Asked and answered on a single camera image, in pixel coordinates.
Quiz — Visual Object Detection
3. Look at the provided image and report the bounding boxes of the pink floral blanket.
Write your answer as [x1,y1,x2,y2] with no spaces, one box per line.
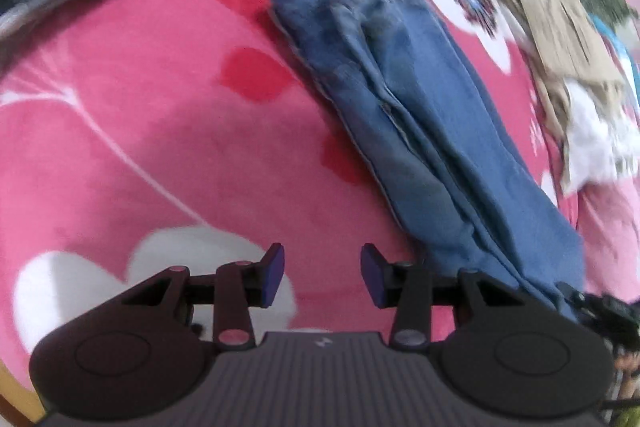
[0,0,581,378]

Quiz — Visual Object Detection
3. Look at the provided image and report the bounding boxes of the teal striped blanket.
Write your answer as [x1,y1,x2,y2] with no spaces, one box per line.
[590,14,640,78]

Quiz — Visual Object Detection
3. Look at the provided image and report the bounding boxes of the beige pants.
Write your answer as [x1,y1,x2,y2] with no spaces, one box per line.
[470,0,626,142]

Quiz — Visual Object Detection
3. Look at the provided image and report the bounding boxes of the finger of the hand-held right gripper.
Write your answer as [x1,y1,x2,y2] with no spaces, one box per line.
[557,282,603,325]

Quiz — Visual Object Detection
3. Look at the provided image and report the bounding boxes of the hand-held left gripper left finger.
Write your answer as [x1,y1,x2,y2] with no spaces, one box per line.
[120,243,286,352]

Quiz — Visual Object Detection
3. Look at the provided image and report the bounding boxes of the light pink quilt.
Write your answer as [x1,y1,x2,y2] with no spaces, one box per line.
[570,179,640,303]

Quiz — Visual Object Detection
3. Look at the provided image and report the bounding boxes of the blue denim jeans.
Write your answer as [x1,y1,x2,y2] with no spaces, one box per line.
[270,0,586,323]

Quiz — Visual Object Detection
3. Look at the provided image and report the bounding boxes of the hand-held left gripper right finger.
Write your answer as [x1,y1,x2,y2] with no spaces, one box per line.
[361,243,528,352]

